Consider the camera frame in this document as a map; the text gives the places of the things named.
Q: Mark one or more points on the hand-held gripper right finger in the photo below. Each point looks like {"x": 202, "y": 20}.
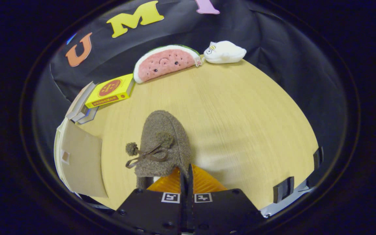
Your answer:
{"x": 224, "y": 212}

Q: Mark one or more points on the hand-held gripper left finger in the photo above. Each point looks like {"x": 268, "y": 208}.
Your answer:
{"x": 152, "y": 212}

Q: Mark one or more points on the beige fabric storage box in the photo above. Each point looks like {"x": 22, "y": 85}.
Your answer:
{"x": 83, "y": 163}

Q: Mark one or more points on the brown fuzzy slipper shoe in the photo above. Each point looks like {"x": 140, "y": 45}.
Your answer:
{"x": 165, "y": 124}

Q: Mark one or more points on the black table clamp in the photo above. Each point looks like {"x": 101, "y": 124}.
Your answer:
{"x": 283, "y": 190}
{"x": 318, "y": 157}

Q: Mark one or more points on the yellow book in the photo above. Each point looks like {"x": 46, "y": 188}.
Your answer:
{"x": 119, "y": 96}

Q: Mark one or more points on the beige paperback book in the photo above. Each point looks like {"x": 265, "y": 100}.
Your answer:
{"x": 78, "y": 101}

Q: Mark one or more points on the watermelon slice plush toy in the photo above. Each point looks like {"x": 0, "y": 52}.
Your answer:
{"x": 165, "y": 63}

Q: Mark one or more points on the white plush toy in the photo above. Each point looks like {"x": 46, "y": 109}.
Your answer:
{"x": 227, "y": 52}

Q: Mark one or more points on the black backdrop cloth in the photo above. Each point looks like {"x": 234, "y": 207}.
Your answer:
{"x": 273, "y": 39}

